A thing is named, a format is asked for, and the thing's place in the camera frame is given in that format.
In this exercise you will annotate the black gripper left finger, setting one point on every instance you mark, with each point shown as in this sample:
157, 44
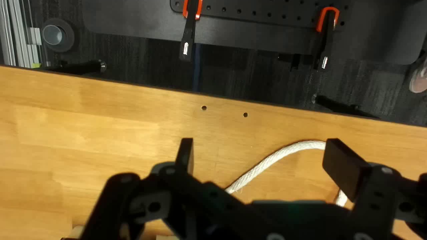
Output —
185, 155

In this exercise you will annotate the person's shoe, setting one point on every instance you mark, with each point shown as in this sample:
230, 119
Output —
421, 80

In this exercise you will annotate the orange black bar clamp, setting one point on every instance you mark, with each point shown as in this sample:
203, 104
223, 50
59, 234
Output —
189, 40
326, 44

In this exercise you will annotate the grey round foot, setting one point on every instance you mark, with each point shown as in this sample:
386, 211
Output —
55, 35

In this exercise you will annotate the grey slatted panel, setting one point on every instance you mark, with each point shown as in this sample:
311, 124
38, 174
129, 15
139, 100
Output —
18, 35

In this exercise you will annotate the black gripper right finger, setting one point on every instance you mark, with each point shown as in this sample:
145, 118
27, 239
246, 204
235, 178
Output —
347, 168

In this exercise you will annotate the black breadboard plate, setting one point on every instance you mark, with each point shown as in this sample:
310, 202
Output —
267, 11

